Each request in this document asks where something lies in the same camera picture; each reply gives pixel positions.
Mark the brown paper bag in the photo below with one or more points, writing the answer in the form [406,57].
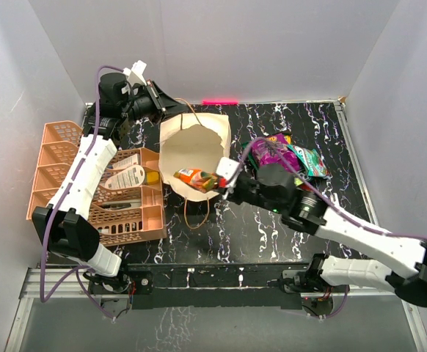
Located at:
[192,140]

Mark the purple snack packet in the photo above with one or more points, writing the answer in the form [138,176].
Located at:
[265,154]

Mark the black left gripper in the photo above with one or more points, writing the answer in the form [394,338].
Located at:
[162,104]

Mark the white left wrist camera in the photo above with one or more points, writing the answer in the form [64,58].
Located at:
[136,71]

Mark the yellow bottle cap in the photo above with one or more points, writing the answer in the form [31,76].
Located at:
[152,178]

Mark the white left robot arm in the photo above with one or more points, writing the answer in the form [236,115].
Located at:
[63,225]

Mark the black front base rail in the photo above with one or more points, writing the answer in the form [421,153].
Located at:
[214,285]

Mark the orange candy packet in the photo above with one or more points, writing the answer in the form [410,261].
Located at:
[200,180]

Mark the white tube with label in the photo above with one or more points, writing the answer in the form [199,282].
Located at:
[130,177]

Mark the teal mint candy bag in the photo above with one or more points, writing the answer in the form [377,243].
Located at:
[311,161]

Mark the orange plastic organizer basket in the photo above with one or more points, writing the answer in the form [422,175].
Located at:
[124,216]

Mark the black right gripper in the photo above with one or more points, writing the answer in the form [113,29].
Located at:
[232,193]

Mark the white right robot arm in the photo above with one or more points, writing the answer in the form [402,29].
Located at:
[394,264]

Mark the green real cookies bag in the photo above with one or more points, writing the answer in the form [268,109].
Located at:
[252,160]

